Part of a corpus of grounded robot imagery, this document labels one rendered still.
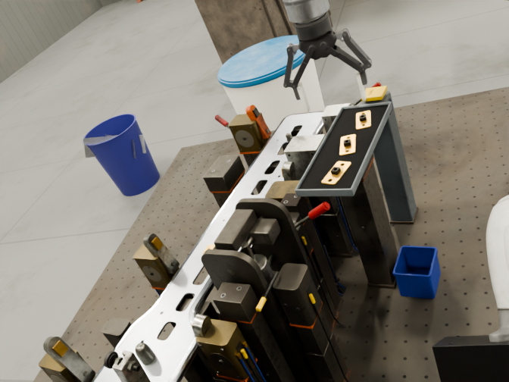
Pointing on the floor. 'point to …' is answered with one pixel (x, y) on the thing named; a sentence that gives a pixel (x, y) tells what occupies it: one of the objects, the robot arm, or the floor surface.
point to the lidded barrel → (269, 81)
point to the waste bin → (123, 154)
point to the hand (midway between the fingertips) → (334, 100)
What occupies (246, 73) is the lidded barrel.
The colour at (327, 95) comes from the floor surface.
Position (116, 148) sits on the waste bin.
